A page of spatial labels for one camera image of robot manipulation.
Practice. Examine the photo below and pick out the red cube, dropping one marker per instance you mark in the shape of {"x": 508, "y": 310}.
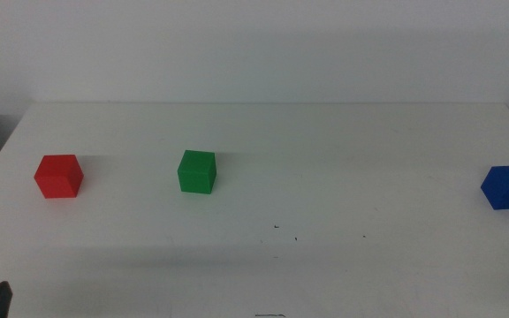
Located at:
{"x": 58, "y": 179}

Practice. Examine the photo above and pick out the green cube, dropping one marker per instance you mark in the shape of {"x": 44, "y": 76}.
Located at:
{"x": 196, "y": 174}

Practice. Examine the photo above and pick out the blue cube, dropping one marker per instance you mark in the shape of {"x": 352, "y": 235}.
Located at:
{"x": 508, "y": 190}

